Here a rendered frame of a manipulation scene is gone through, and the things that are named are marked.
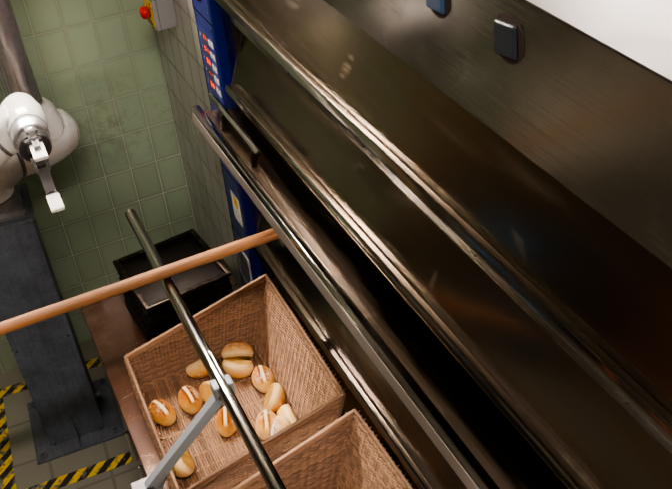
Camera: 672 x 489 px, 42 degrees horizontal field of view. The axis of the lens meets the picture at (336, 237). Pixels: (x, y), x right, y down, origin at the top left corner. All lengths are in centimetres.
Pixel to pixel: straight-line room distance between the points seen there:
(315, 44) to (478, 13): 61
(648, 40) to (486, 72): 27
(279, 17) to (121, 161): 161
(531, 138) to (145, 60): 225
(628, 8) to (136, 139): 251
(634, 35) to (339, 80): 76
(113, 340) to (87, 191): 72
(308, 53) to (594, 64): 86
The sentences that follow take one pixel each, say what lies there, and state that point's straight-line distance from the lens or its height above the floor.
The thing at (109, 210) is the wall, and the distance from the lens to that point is 349.
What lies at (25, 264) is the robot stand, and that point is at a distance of 293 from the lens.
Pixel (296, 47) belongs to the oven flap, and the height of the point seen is 175.
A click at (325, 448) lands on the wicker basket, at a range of 227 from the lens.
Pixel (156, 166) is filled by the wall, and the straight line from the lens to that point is 345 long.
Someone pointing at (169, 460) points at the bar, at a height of 101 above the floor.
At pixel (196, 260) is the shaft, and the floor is 120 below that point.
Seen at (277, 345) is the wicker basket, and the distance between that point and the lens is 261.
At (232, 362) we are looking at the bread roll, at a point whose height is 65.
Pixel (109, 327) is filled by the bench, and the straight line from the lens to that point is 299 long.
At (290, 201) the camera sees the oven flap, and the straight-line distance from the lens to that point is 196.
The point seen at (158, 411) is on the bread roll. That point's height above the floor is 64.
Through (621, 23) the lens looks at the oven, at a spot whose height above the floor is 210.
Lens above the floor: 254
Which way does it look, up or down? 38 degrees down
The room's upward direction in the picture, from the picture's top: 5 degrees counter-clockwise
